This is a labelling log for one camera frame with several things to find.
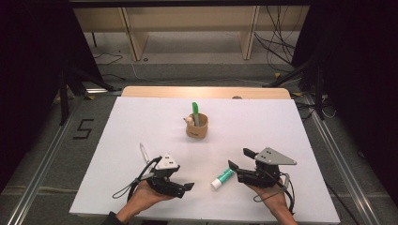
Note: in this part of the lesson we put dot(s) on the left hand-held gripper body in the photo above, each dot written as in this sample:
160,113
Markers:
162,179

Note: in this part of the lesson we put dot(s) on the tan pen holder cup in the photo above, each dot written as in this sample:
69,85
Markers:
198,130

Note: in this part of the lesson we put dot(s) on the green highlighter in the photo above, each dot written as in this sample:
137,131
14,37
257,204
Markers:
195,109

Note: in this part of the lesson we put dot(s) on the person's left hand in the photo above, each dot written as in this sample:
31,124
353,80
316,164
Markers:
144,197

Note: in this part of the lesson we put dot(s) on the person's right hand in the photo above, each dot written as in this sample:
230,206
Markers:
275,197

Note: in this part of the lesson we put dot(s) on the clear pen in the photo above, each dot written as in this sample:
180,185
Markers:
144,153

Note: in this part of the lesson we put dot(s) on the wooden table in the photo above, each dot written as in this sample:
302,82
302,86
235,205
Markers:
187,92

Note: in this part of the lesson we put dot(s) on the yellow tape piece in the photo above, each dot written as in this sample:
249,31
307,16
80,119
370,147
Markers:
90,97
296,93
277,75

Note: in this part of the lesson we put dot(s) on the dark curtain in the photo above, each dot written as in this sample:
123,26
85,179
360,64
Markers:
369,78
25,78

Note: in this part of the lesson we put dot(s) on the black metal frame bar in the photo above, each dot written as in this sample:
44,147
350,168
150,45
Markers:
187,3

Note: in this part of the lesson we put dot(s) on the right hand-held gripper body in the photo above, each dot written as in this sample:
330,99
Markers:
261,176

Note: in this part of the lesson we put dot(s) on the white board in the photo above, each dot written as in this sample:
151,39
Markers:
125,131

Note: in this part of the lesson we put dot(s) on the white green glue stick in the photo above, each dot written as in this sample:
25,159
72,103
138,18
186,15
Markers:
222,178

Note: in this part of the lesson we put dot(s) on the black metal stand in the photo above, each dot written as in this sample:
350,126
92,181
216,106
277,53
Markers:
64,103
319,93

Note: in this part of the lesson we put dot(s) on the aluminium floor rail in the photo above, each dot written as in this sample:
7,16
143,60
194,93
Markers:
34,184
344,175

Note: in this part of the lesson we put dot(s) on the wooden shelf unit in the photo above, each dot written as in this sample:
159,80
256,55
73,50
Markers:
187,15

